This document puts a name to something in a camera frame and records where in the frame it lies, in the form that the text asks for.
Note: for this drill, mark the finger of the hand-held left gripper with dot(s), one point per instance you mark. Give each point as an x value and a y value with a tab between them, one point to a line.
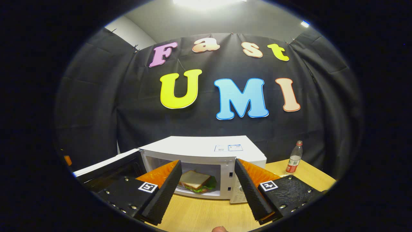
67	160

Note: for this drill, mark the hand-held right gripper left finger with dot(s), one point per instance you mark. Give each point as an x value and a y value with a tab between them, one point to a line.
164	196

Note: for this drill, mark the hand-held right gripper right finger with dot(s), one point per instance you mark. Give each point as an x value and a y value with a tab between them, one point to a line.
251	196

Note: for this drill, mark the lettuce sandwich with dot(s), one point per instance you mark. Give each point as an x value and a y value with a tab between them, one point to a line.
194	180

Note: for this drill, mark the white microwave oven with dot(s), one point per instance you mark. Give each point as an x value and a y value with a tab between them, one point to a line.
199	146

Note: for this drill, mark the red label plastic bottle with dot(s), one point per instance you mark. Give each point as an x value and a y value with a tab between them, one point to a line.
294	159

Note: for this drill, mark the black backdrop cloth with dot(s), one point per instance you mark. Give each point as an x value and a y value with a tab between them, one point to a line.
128	106

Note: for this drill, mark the ceiling light panel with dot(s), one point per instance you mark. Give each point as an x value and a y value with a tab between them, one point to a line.
209	2
305	24

